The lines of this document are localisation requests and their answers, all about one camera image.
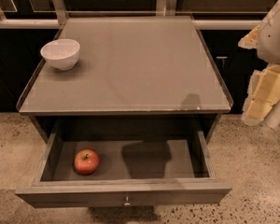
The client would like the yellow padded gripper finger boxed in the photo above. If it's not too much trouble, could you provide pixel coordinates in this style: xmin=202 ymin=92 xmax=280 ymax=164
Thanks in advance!
xmin=242 ymin=63 xmax=280 ymax=126
xmin=238 ymin=26 xmax=259 ymax=49

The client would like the small metal drawer knob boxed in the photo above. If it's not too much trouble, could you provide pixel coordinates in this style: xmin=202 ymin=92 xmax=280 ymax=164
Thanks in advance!
xmin=123 ymin=196 xmax=131 ymax=207

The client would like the grey cabinet with counter top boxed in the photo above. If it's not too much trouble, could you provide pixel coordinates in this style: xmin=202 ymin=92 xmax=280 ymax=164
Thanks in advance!
xmin=16 ymin=15 xmax=234 ymax=145

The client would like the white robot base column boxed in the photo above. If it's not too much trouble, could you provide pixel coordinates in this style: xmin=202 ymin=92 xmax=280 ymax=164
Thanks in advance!
xmin=264 ymin=101 xmax=280 ymax=128

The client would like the metal railing frame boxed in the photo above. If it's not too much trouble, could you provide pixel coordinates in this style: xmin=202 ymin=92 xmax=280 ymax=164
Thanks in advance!
xmin=0 ymin=0 xmax=277 ymax=30

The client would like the red apple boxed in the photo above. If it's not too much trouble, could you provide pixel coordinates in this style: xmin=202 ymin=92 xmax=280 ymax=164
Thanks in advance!
xmin=74 ymin=148 xmax=100 ymax=175

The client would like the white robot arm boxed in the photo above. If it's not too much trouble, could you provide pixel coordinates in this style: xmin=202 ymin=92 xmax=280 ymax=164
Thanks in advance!
xmin=238 ymin=0 xmax=280 ymax=128

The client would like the dark background cabinet handle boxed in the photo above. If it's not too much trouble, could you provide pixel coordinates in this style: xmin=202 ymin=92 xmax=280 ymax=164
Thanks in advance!
xmin=216 ymin=56 xmax=228 ymax=60

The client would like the open grey top drawer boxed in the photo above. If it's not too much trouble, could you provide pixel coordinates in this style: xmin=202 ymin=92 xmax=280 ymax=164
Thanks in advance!
xmin=16 ymin=133 xmax=231 ymax=208

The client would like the white ceramic bowl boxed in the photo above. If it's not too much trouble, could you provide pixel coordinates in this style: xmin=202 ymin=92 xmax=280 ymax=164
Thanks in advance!
xmin=40 ymin=38 xmax=80 ymax=70

